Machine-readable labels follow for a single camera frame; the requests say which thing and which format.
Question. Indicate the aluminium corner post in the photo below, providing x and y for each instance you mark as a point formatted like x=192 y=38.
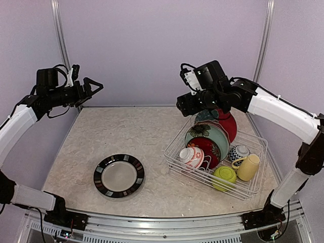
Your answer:
x=60 y=37
x=264 y=40

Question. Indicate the red floral bowl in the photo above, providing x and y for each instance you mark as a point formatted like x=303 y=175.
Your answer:
x=206 y=148

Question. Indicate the blue white patterned cup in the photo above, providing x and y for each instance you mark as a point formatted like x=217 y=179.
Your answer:
x=238 y=151

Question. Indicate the aluminium front rail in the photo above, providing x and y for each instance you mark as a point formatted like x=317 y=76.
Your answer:
x=220 y=228

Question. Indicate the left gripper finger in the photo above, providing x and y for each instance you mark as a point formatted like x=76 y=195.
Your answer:
x=91 y=87
x=81 y=101

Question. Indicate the red teal floral plate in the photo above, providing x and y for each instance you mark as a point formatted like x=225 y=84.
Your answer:
x=226 y=120

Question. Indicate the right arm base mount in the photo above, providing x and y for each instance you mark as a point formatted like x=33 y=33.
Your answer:
x=257 y=219

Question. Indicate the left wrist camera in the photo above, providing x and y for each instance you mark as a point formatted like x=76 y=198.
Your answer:
x=72 y=75

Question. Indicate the light teal floral plate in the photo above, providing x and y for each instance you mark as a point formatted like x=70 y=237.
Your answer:
x=193 y=133

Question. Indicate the white wire dish rack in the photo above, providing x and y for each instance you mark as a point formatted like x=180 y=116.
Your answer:
x=203 y=174

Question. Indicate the lime green bowl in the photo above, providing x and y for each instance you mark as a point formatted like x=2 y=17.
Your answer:
x=225 y=178

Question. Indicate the yellow mug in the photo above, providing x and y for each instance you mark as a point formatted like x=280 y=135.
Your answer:
x=246 y=167

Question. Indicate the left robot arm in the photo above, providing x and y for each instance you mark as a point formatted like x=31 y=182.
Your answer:
x=54 y=88

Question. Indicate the right aluminium corner post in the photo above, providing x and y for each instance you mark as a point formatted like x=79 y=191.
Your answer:
x=264 y=40

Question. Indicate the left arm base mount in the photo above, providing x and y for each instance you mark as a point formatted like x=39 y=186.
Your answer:
x=69 y=219

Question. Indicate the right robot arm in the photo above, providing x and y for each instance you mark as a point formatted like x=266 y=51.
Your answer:
x=211 y=88

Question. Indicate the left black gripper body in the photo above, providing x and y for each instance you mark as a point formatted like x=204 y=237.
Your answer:
x=61 y=98

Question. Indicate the black rimmed beige plate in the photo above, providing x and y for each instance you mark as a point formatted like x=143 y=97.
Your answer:
x=119 y=176

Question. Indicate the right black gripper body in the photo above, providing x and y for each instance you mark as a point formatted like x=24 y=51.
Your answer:
x=186 y=103

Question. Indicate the white red patterned bowl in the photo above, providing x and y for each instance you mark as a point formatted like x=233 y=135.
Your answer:
x=191 y=158

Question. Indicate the left aluminium corner post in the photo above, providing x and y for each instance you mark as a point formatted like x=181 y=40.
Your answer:
x=60 y=37

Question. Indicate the pink scalloped plate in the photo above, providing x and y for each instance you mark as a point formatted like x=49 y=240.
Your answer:
x=215 y=132

